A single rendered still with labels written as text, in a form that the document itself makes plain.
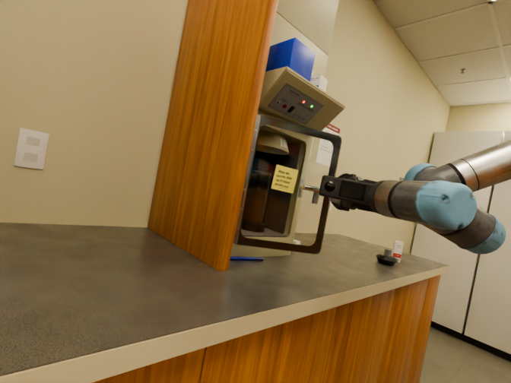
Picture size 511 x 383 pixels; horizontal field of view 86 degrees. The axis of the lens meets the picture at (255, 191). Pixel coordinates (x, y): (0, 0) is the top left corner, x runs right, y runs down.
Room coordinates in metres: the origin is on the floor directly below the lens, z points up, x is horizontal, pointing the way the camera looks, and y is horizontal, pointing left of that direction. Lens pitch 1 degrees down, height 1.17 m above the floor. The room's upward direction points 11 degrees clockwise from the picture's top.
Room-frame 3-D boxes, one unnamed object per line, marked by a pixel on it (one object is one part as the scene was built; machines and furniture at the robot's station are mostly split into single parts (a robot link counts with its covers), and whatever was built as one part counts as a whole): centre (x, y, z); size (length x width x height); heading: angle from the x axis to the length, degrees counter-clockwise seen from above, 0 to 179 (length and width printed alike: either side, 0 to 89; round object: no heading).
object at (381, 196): (0.55, -0.27, 1.20); 0.08 x 0.05 x 0.08; 106
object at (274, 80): (0.90, -0.10, 1.46); 0.32 x 0.11 x 0.10; 133
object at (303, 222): (0.88, -0.10, 1.19); 0.30 x 0.01 x 0.40; 106
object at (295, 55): (0.84, -0.03, 1.56); 0.10 x 0.10 x 0.09; 43
